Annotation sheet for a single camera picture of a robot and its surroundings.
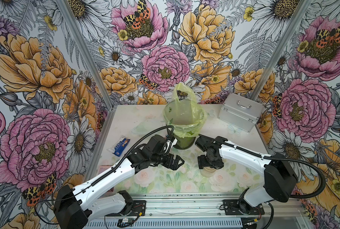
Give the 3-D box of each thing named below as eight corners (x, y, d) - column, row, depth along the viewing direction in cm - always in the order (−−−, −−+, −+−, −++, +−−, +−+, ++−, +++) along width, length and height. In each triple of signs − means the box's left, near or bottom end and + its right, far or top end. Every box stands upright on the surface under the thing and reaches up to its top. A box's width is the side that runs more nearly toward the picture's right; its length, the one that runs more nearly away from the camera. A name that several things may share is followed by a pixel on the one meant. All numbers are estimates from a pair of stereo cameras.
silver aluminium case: (214, 119, 116) (219, 103, 103) (223, 106, 126) (228, 90, 113) (247, 135, 106) (257, 120, 93) (254, 119, 116) (264, 104, 103)
